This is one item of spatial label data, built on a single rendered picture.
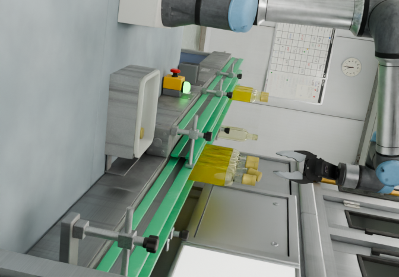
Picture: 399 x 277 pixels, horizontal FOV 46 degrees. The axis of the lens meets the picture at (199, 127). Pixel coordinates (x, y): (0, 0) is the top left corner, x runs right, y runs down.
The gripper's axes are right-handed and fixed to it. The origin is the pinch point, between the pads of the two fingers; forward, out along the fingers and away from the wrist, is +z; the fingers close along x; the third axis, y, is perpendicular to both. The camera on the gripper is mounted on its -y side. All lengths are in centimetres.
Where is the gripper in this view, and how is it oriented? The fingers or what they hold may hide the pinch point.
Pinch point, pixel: (278, 163)
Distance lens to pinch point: 151.3
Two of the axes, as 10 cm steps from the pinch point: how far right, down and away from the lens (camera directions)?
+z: -9.8, -1.6, 1.3
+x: 1.7, -9.8, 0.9
